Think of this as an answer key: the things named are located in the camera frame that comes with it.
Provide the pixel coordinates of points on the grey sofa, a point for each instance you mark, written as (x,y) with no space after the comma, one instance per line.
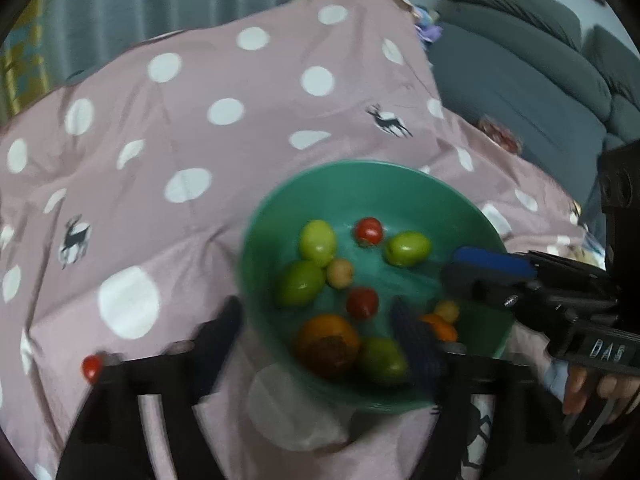
(500,85)

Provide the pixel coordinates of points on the small yellow fruit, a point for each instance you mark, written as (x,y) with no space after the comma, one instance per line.
(340,273)
(447,311)

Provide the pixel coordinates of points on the green plastic bowl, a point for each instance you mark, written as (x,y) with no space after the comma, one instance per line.
(360,190)

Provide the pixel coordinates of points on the red cherry tomato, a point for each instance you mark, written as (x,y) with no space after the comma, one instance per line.
(92,368)
(369,232)
(363,303)

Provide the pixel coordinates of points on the small orange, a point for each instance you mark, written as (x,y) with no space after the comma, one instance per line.
(442,329)

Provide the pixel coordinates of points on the person's right hand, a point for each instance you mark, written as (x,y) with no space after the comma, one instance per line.
(576,390)

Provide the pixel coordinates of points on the red snack packet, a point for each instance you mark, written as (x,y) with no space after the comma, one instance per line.
(499,134)

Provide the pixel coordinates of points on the large orange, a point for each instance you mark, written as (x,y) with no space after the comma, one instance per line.
(327,346)

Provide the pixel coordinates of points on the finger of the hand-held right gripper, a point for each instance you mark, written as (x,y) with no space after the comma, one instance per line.
(475,282)
(495,262)

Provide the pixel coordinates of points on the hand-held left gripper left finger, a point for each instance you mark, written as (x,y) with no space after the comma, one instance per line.
(220,350)

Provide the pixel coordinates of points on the dark cloth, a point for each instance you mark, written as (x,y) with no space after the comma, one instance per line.
(620,440)

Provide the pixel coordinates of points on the pink polka-dot blanket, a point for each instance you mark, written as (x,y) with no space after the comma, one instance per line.
(250,150)

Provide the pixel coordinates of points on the yellow patterned curtain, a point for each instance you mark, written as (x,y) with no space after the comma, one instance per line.
(25,50)

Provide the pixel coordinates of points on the green jujube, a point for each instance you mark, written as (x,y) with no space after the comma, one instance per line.
(301,283)
(382,361)
(317,241)
(407,249)

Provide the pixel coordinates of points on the purple cloth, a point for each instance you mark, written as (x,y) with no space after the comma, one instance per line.
(427,25)

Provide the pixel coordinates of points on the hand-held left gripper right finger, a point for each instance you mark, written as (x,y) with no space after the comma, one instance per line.
(416,351)

